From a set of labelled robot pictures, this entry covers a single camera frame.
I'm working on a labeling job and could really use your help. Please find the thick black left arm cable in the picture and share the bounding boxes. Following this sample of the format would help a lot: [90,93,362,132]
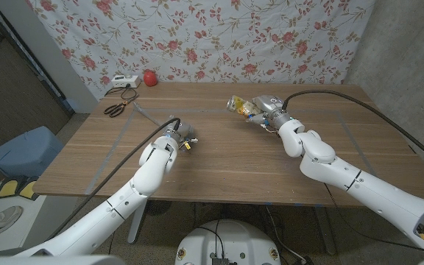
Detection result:
[46,116,182,240]

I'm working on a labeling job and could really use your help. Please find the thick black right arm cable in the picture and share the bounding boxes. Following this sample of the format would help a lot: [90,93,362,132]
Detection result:
[281,89,424,172]

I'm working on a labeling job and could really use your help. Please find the floral backdrop cloth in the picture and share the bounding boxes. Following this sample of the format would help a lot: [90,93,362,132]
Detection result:
[26,0,377,101]

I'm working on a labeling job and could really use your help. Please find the black power strip cable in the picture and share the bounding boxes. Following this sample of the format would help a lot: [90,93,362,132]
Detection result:
[104,85,139,102]

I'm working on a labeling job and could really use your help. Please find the yellow black foot pedal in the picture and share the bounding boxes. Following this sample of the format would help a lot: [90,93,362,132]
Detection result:
[17,176,40,202]
[0,177,21,199]

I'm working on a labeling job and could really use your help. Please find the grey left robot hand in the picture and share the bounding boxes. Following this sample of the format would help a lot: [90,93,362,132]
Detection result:
[162,122,195,145]

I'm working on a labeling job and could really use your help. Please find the blue padded stool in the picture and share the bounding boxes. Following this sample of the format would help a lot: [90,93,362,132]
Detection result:
[0,125,65,178]

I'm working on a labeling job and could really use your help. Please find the grey table leg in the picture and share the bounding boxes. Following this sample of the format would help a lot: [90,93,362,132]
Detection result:
[314,205,337,255]
[127,199,149,244]

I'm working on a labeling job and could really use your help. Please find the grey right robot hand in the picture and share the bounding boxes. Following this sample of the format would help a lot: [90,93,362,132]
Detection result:
[247,94,292,129]

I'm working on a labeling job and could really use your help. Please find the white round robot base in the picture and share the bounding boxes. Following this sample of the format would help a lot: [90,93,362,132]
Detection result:
[174,219,282,265]

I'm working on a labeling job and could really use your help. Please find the black orange scissors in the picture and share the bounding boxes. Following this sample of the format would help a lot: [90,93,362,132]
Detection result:
[103,96,139,119]

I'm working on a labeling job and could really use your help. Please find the white floor cable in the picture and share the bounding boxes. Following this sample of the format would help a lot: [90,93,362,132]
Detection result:
[265,205,308,264]

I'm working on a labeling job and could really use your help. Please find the white power strip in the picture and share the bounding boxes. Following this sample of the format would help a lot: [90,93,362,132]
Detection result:
[110,74,142,89]

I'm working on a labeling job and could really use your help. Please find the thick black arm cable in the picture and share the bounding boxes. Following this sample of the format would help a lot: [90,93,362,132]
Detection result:
[281,89,424,172]
[46,116,182,240]

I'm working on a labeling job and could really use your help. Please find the red round object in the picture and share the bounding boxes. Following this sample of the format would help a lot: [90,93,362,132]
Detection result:
[142,70,158,88]

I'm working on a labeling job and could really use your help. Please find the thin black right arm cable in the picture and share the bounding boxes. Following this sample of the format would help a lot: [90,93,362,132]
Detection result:
[322,183,424,257]

